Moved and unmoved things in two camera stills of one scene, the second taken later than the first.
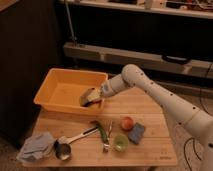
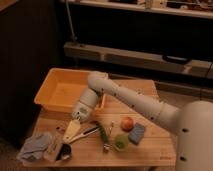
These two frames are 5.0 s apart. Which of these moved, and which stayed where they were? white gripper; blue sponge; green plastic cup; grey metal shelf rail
Moved: white gripper
Stayed: grey metal shelf rail; green plastic cup; blue sponge
